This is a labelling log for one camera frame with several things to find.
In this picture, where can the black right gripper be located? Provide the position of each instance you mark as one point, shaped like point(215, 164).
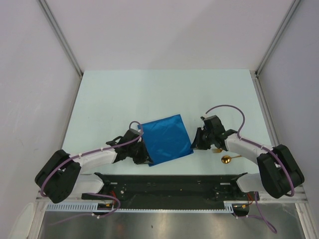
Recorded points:
point(197, 143)

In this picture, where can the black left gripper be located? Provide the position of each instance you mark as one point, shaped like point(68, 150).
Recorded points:
point(144, 157)

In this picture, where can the blue cloth napkin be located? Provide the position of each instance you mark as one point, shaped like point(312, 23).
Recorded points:
point(166, 139)

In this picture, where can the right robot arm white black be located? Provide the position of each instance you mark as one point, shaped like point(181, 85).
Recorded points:
point(278, 175)

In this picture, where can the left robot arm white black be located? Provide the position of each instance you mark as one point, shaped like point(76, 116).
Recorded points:
point(64, 175)

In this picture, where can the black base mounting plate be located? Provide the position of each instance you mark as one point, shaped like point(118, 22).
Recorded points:
point(171, 192)

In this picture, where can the gold fork green handle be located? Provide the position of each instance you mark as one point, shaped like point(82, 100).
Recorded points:
point(217, 150)

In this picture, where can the gold spoon green handle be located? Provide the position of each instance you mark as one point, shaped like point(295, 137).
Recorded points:
point(226, 159)

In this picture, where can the white slotted cable duct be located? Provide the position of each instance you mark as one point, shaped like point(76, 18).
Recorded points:
point(102, 208)

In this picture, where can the right aluminium corner post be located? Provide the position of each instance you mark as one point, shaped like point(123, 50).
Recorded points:
point(278, 35)

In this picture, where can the aluminium corner post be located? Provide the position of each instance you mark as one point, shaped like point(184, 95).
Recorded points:
point(48, 13)
point(278, 35)

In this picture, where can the aluminium front frame rail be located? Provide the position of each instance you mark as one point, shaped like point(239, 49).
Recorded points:
point(299, 197)

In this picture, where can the left aluminium corner post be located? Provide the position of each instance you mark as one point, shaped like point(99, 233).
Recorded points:
point(48, 13)

